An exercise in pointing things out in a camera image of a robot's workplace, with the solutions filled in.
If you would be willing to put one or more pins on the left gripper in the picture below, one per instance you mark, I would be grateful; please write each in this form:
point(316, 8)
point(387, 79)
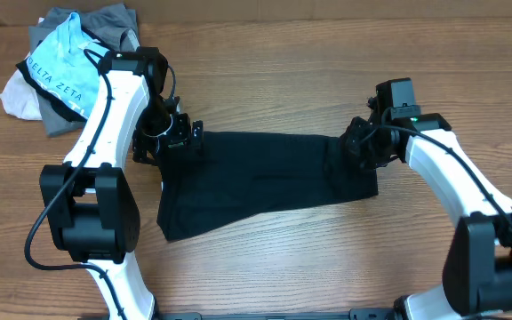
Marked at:
point(182, 139)

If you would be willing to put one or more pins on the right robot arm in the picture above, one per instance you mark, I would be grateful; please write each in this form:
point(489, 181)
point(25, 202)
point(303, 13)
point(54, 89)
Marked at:
point(477, 274)

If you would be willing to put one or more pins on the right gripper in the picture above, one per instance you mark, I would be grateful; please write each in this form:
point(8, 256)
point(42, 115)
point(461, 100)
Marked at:
point(351, 145)

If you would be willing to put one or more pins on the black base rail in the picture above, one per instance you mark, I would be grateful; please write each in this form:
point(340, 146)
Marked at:
point(274, 316)

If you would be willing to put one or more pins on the white garment under pile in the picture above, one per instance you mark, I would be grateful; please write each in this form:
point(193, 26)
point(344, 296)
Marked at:
point(19, 99)

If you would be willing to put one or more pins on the light blue folded t-shirt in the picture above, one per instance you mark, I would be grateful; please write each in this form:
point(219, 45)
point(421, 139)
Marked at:
point(63, 67)

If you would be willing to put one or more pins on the black t-shirt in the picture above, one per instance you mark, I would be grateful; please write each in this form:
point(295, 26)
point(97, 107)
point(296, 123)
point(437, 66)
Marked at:
point(239, 174)

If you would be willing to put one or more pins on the black folded garment in pile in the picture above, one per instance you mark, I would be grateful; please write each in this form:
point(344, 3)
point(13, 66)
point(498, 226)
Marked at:
point(47, 98)

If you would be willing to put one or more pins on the grey folded garment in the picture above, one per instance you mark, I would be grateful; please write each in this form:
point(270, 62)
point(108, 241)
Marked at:
point(115, 25)

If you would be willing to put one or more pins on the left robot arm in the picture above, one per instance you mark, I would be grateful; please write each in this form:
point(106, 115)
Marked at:
point(88, 203)

